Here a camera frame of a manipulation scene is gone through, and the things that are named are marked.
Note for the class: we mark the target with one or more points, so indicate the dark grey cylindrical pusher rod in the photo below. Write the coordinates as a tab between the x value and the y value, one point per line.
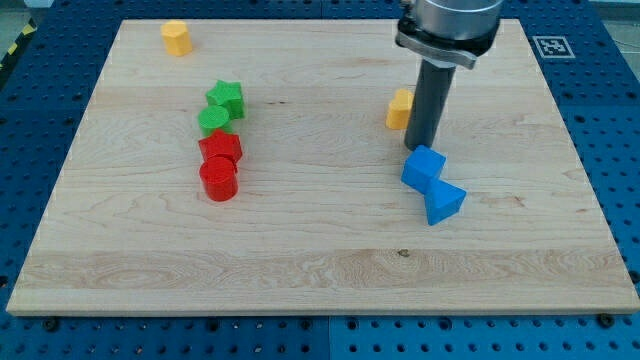
430	97

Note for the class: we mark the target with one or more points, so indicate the yellow heart block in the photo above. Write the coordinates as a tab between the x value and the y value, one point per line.
399	110

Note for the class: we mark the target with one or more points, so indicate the light wooden board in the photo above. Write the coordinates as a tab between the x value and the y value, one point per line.
322	223

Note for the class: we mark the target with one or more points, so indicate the blue cube block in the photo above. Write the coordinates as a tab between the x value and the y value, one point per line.
422	167

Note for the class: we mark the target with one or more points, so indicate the blue triangle block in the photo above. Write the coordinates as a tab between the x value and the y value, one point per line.
442	200

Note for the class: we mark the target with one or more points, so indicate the white fiducial marker tag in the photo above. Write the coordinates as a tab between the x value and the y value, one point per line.
553	47

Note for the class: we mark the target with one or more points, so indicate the green star block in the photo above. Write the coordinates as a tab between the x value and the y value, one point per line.
228	95

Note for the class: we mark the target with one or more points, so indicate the red star block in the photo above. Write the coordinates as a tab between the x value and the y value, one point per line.
221	143

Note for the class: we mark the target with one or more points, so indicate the green cylinder block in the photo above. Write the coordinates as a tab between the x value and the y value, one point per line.
213	118

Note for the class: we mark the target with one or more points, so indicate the red cylinder block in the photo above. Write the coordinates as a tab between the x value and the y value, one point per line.
218	176

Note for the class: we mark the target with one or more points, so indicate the yellow hexagon block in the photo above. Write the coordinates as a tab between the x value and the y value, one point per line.
176	37

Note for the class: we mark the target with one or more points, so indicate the black yellow hazard tape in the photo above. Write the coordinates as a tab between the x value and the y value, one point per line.
18	47

